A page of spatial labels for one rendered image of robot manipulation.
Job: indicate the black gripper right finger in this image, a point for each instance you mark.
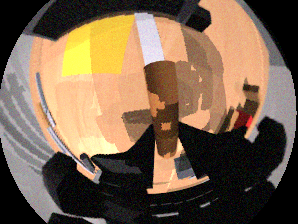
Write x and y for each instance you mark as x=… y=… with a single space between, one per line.
x=204 y=148

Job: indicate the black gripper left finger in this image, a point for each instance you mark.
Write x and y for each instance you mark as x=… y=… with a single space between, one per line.
x=139 y=160

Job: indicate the red block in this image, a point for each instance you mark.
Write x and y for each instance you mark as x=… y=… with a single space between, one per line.
x=244 y=120

